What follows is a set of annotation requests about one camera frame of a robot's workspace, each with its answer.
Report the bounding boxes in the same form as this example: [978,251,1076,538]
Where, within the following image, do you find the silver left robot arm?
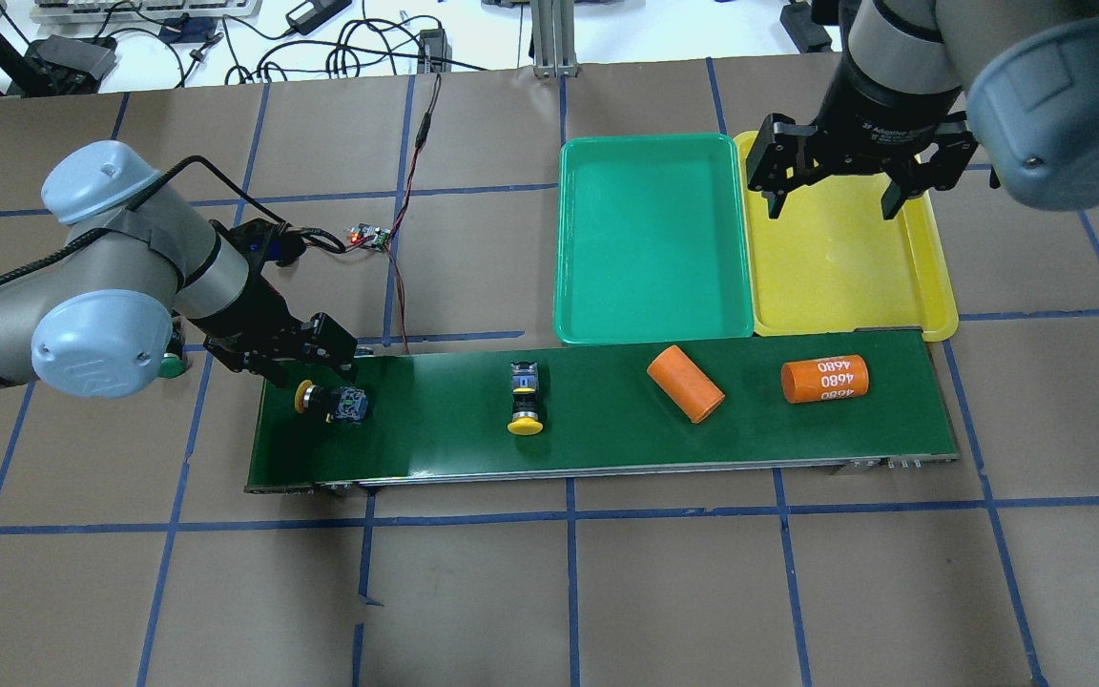
[0,140,358,397]

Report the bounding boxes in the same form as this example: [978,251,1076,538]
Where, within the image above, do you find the green conveyor belt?
[245,330,958,494]

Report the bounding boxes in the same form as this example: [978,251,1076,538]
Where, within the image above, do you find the green plastic tray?
[553,132,754,346]

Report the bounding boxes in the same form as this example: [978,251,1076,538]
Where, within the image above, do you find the small motor controller board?
[345,223,393,253]

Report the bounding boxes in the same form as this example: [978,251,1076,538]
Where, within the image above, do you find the yellow push button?
[293,380,370,425]
[507,361,545,436]

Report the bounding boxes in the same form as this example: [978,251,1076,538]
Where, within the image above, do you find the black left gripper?
[202,286,358,388]

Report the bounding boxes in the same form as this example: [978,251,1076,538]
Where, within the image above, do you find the plain orange cylinder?
[646,344,728,425]

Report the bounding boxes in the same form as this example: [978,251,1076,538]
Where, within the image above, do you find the yellow plastic tray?
[744,175,961,341]

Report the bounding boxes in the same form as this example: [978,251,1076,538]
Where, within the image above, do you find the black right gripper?
[746,57,980,220]

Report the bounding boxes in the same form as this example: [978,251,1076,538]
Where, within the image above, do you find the red black power cable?
[297,73,444,356]

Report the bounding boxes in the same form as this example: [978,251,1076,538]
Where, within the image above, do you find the black power adapter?
[417,27,452,73]

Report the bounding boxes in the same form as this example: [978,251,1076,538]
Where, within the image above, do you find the aluminium frame post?
[530,0,579,79]

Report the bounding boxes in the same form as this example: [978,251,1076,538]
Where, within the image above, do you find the orange cylinder labelled 4680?
[780,355,872,405]

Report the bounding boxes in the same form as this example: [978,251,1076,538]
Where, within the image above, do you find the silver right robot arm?
[746,1,1099,220]

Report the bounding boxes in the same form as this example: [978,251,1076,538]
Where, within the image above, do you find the green push button lower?
[158,322,188,379]

